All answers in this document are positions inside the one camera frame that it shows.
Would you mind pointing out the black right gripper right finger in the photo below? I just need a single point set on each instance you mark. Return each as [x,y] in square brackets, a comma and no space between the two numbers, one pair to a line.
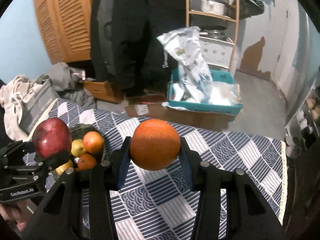
[203,177]

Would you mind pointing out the pile of grey clothes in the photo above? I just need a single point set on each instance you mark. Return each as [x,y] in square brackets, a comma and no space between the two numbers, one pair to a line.
[23,100]

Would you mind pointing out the orange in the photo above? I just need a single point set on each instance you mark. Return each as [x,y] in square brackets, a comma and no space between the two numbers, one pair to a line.
[85,162]
[155,145]
[93,142]

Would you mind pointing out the yellow-green mango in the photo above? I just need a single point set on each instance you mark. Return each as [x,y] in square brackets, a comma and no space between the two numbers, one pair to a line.
[78,148]

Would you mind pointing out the metal cooking pot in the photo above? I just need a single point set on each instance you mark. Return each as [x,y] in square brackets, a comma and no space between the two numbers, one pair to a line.
[214,7]

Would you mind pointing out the shoe rack shelf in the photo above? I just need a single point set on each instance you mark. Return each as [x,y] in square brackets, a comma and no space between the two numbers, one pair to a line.
[302,130]

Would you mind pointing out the large red apple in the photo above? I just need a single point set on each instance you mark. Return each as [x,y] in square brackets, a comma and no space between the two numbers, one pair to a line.
[50,137]

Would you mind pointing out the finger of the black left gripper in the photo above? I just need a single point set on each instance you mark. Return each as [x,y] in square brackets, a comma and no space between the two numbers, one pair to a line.
[21,148]
[50,163]

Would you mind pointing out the white printed plastic bag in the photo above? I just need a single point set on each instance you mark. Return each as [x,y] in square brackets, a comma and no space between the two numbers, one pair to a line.
[183,45]

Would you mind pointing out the person's left hand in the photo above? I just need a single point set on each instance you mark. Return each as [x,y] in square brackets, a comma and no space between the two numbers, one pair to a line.
[17,213]

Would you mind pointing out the wooden shelf rack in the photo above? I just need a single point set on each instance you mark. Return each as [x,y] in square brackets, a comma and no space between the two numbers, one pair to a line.
[216,26]

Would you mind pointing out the dark hanging clothes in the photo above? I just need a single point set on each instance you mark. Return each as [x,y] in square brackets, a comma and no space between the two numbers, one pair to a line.
[125,50]

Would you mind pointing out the brown cardboard box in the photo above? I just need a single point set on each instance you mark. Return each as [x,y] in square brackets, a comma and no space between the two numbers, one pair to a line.
[207,120]

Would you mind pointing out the white patterned storage box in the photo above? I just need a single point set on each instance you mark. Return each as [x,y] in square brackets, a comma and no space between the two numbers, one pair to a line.
[217,52]

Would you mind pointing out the dark fruit tray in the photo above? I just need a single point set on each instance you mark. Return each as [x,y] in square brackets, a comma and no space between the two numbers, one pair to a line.
[78,132]

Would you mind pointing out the wooden louvered cabinet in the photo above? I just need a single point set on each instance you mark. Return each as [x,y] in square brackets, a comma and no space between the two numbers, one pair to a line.
[65,29]

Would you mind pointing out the teal cardboard box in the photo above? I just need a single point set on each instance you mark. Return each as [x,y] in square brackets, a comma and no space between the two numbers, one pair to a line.
[182,95]

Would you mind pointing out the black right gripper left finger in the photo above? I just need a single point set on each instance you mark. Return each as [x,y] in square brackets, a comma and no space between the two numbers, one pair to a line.
[108,176]

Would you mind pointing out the clear plastic bag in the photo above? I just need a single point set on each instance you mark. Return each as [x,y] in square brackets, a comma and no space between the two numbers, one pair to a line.
[224,94]

